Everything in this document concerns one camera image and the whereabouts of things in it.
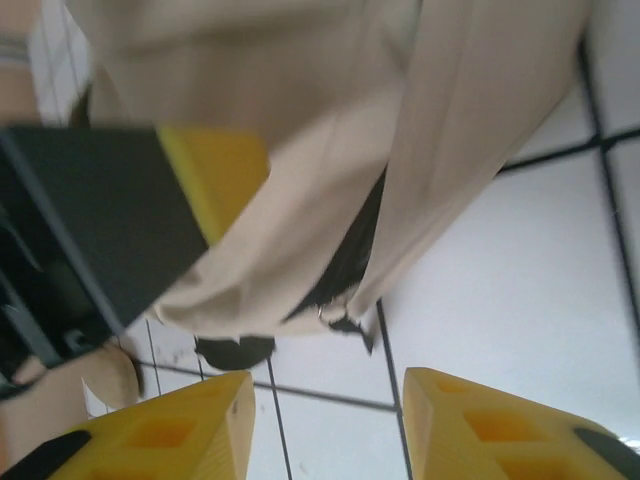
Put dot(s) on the tan pencil case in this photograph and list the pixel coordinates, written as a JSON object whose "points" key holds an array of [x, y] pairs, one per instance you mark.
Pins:
{"points": [[60, 400]]}

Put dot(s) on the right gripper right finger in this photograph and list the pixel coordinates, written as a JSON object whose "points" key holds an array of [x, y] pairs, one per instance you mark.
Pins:
{"points": [[500, 440]]}

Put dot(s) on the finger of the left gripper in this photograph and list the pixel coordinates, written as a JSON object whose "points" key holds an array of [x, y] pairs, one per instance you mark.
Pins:
{"points": [[150, 200]]}

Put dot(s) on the beige fabric backpack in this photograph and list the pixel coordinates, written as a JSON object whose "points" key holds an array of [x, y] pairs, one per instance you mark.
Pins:
{"points": [[325, 100]]}

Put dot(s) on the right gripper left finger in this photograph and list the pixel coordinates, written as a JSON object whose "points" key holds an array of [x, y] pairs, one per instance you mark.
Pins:
{"points": [[165, 435]]}

